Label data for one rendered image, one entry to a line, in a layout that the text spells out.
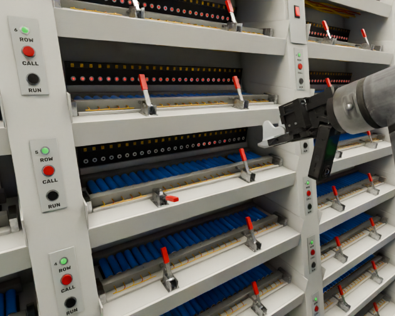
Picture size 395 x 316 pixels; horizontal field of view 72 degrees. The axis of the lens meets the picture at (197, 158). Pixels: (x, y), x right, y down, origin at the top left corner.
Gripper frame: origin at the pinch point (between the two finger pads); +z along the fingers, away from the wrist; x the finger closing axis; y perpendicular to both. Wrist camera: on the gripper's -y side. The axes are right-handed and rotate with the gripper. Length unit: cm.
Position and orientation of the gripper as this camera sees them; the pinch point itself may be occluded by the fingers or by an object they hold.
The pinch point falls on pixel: (268, 145)
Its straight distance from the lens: 69.3
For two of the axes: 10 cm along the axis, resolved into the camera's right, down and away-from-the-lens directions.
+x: -8.3, 1.5, -5.4
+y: -2.2, -9.7, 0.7
